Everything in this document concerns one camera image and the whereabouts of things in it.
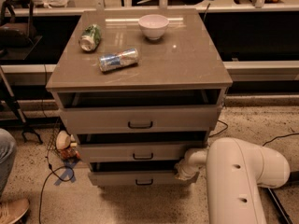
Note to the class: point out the dark chair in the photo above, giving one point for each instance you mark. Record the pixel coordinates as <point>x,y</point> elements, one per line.
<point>17,39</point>

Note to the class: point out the blue silver soda can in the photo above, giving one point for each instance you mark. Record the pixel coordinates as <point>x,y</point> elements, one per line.
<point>118,60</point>

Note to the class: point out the person leg in jeans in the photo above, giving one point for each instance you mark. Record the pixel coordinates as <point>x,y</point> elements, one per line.
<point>8,149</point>

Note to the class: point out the grey drawer cabinet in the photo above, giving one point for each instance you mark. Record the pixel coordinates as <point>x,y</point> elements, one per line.
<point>184,58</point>

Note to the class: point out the grey drawer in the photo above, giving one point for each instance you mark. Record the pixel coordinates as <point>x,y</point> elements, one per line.
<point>139,111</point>
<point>112,147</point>
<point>136,173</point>

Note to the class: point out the white bowl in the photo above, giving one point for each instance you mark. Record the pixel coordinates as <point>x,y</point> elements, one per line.
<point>153,26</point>

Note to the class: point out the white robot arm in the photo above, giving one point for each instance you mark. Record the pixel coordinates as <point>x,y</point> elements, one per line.
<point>235,170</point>

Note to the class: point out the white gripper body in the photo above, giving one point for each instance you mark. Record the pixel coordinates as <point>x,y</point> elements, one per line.
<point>191,168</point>

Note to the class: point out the black tripod leg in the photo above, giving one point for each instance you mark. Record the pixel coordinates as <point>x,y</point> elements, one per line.
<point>14,106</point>

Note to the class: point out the wire basket with toys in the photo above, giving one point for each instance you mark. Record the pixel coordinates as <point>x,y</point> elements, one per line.
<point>62,144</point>

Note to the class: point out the black metal stand leg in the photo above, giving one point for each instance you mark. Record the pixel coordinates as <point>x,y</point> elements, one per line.
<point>283,216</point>

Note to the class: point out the blue tape cross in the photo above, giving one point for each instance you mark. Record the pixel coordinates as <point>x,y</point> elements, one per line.
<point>68,173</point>

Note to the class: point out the green soda can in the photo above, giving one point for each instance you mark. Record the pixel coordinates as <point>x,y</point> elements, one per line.
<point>90,38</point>

